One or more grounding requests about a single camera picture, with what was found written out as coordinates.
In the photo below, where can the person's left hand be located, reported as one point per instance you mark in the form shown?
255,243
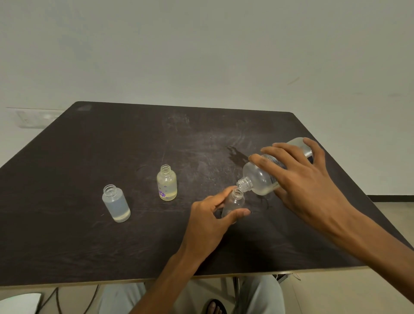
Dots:
202,226

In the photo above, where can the person's right hand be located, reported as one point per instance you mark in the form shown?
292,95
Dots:
310,191

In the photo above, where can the person's right middle finger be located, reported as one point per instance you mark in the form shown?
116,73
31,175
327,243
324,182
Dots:
281,155

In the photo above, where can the person's right thumb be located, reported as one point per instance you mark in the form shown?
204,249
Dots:
282,196

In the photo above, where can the person's right little finger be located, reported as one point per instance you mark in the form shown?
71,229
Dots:
315,152

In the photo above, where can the person's left thumb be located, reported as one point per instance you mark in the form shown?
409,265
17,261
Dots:
237,215

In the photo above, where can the small clear plastic bottle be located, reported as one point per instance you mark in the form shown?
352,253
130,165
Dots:
233,203

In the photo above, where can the large frosted plastic bottle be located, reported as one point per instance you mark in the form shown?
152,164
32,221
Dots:
258,179

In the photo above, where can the person's left forearm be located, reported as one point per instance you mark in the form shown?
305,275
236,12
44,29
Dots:
165,284

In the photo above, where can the person's right forearm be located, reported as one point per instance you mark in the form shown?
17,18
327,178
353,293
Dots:
378,252

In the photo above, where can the metal table leg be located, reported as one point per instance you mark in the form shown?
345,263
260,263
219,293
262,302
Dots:
236,288

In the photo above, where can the yellowish bottle with purple flower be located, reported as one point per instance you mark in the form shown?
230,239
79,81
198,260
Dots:
167,186

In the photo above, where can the person's grey trousers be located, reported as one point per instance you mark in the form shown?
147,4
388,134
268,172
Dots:
258,297

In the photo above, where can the black sandal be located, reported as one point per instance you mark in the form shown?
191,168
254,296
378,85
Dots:
223,305

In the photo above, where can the person's foot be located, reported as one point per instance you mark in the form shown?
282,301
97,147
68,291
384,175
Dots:
215,309

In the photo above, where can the small frosted plastic bottle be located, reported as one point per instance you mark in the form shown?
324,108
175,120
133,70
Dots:
116,205

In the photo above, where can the white rounded object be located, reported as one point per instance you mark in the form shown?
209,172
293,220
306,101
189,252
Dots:
19,304

